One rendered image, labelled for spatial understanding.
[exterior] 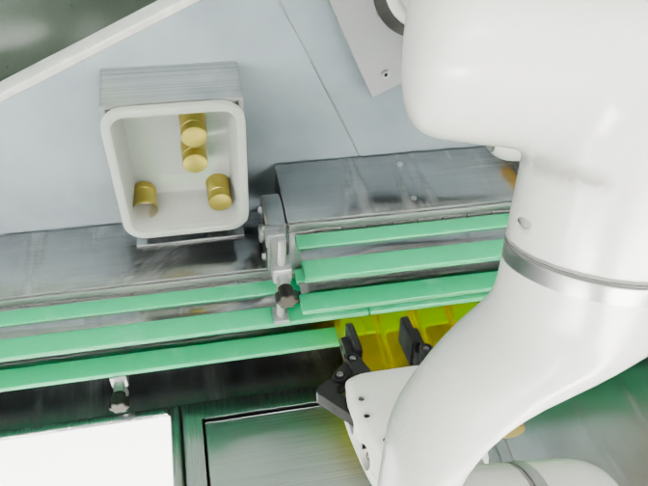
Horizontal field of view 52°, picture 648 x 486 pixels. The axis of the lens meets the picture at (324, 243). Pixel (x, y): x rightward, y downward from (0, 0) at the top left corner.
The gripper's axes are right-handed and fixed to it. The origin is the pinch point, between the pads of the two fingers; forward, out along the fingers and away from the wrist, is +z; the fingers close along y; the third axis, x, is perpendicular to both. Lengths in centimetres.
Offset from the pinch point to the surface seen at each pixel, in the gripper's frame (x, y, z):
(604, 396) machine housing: -41, 49, 24
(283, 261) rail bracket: -6.7, -5.7, 24.8
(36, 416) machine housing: -39, -44, 36
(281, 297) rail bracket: -9.1, -6.6, 20.5
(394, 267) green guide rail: -10.0, 9.7, 25.5
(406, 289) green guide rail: -16.7, 13.0, 28.9
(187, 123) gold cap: 8.0, -15.9, 36.9
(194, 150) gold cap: 3.7, -15.4, 37.8
